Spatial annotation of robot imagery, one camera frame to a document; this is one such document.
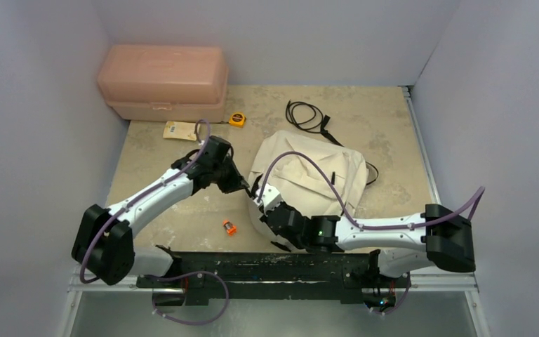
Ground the beige canvas backpack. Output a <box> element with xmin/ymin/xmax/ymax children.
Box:
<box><xmin>247</xmin><ymin>116</ymin><xmax>380</xmax><ymax>247</ymax></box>

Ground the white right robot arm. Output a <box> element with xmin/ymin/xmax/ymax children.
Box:
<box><xmin>248</xmin><ymin>201</ymin><xmax>476</xmax><ymax>286</ymax></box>

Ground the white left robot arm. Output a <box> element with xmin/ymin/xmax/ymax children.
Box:
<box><xmin>71</xmin><ymin>136</ymin><xmax>248</xmax><ymax>287</ymax></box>

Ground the orange pencil sharpener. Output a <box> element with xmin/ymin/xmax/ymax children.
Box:
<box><xmin>222</xmin><ymin>220</ymin><xmax>237</xmax><ymax>236</ymax></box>

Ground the yellow tape measure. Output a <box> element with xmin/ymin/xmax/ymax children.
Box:
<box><xmin>228</xmin><ymin>112</ymin><xmax>246</xmax><ymax>128</ymax></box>

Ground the tan paper card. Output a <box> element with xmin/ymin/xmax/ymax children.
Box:
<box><xmin>162</xmin><ymin>121</ymin><xmax>197</xmax><ymax>141</ymax></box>

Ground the pink plastic storage box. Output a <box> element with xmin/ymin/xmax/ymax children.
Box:
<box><xmin>97</xmin><ymin>44</ymin><xmax>229</xmax><ymax>123</ymax></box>

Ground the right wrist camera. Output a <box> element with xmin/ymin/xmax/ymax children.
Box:
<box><xmin>251</xmin><ymin>184</ymin><xmax>283</xmax><ymax>213</ymax></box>

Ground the black coiled cable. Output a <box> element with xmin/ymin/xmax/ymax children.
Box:
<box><xmin>285</xmin><ymin>100</ymin><xmax>331</xmax><ymax>135</ymax></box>

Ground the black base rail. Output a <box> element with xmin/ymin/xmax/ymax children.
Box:
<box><xmin>69</xmin><ymin>250</ymin><xmax>477</xmax><ymax>308</ymax></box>

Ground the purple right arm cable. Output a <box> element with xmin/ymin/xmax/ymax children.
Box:
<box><xmin>255</xmin><ymin>151</ymin><xmax>486</xmax><ymax>317</ymax></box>

